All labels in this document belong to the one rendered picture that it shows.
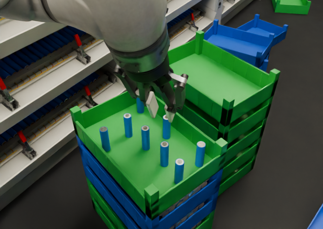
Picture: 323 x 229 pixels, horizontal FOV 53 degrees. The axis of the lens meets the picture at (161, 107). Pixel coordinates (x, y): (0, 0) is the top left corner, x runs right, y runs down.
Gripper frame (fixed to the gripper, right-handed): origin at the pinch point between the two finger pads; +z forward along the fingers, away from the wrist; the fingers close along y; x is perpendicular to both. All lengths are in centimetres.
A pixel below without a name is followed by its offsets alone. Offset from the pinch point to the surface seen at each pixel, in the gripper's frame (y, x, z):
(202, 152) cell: 10.1, -5.5, 4.8
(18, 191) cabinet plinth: -45, -24, 36
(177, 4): -22, 65, 43
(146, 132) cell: -2.5, -4.6, 4.3
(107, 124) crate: -15.0, -3.1, 11.6
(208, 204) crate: 13.2, -12.9, 19.4
